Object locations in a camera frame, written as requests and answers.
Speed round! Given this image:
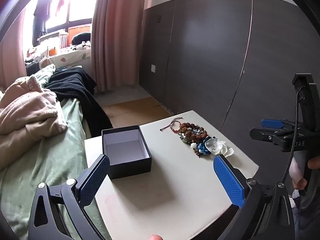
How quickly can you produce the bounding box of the white slatted rack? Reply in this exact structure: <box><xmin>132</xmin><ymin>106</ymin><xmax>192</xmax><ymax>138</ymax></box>
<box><xmin>37</xmin><ymin>31</ymin><xmax>68</xmax><ymax>49</ymax></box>

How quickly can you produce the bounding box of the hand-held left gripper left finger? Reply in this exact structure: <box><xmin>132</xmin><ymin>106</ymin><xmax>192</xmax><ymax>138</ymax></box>
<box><xmin>28</xmin><ymin>154</ymin><xmax>111</xmax><ymax>240</ymax></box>

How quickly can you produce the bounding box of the narrow pink curtain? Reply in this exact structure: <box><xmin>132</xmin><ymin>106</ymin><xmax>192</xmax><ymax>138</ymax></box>
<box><xmin>0</xmin><ymin>7</ymin><xmax>27</xmax><ymax>88</ymax></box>

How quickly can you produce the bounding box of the person's right hand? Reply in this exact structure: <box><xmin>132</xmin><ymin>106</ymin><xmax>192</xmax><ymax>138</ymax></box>
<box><xmin>289</xmin><ymin>156</ymin><xmax>320</xmax><ymax>191</ymax></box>

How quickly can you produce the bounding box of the black braided cable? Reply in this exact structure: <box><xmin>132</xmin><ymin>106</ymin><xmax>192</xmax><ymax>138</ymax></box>
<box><xmin>282</xmin><ymin>90</ymin><xmax>301</xmax><ymax>183</ymax></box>

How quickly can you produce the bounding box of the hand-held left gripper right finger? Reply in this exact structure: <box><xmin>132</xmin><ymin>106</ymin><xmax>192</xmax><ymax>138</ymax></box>
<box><xmin>213</xmin><ymin>154</ymin><xmax>295</xmax><ymax>240</ymax></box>

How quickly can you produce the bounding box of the white petal bracelet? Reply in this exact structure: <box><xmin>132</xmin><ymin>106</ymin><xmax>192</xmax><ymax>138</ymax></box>
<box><xmin>217</xmin><ymin>142</ymin><xmax>234</xmax><ymax>158</ymax></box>

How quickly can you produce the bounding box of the floral print cloth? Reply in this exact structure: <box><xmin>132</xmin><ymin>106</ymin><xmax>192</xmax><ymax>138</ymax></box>
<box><xmin>47</xmin><ymin>44</ymin><xmax>92</xmax><ymax>67</ymax></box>

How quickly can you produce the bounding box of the orange box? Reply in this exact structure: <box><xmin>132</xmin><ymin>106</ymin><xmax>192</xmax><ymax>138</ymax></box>
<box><xmin>68</xmin><ymin>26</ymin><xmax>92</xmax><ymax>42</ymax></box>

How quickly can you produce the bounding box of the hanging black clothing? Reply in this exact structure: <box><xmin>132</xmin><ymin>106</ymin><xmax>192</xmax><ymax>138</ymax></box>
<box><xmin>32</xmin><ymin>0</ymin><xmax>54</xmax><ymax>47</ymax></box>

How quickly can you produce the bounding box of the pink fleece blanket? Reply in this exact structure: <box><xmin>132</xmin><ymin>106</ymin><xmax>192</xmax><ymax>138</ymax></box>
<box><xmin>0</xmin><ymin>76</ymin><xmax>69</xmax><ymax>173</ymax></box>

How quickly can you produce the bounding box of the black cardboard box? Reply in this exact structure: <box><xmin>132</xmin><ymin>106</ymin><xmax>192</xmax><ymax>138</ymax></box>
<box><xmin>101</xmin><ymin>125</ymin><xmax>152</xmax><ymax>180</ymax></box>

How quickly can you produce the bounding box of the brown seed bead bracelet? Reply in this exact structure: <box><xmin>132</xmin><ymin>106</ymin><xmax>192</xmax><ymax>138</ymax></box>
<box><xmin>178</xmin><ymin>122</ymin><xmax>208</xmax><ymax>141</ymax></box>

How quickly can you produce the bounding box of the wide pink curtain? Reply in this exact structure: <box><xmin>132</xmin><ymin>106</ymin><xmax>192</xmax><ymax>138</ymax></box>
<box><xmin>89</xmin><ymin>0</ymin><xmax>151</xmax><ymax>93</ymax></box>

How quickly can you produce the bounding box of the black bag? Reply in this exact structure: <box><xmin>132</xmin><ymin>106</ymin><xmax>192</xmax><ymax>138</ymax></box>
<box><xmin>71</xmin><ymin>32</ymin><xmax>91</xmax><ymax>44</ymax></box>

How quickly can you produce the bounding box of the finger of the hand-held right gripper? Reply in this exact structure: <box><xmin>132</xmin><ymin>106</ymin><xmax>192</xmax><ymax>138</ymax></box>
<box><xmin>249</xmin><ymin>127</ymin><xmax>288</xmax><ymax>146</ymax></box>
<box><xmin>261</xmin><ymin>119</ymin><xmax>304</xmax><ymax>131</ymax></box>

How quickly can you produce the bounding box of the hanging red garment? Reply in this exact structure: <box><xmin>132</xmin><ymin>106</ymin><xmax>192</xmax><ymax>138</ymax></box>
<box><xmin>55</xmin><ymin>0</ymin><xmax>72</xmax><ymax>18</ymax></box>

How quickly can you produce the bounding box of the dark faceted bead bracelet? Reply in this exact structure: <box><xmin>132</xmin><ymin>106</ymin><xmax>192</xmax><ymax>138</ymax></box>
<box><xmin>179</xmin><ymin>132</ymin><xmax>193</xmax><ymax>145</ymax></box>

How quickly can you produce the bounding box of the blue bead bracelet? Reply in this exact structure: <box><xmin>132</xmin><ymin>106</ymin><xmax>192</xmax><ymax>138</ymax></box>
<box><xmin>196</xmin><ymin>137</ymin><xmax>213</xmax><ymax>156</ymax></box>

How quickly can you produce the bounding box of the black knit garment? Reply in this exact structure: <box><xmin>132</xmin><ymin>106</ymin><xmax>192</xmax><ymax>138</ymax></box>
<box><xmin>45</xmin><ymin>66</ymin><xmax>113</xmax><ymax>138</ymax></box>

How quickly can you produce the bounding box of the red string bracelet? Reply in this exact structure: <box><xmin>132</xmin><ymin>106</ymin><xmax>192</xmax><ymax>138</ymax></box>
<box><xmin>159</xmin><ymin>119</ymin><xmax>185</xmax><ymax>133</ymax></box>

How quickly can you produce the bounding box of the green bed sheet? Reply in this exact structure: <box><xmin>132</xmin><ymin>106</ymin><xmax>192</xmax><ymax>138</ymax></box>
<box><xmin>0</xmin><ymin>64</ymin><xmax>111</xmax><ymax>240</ymax></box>

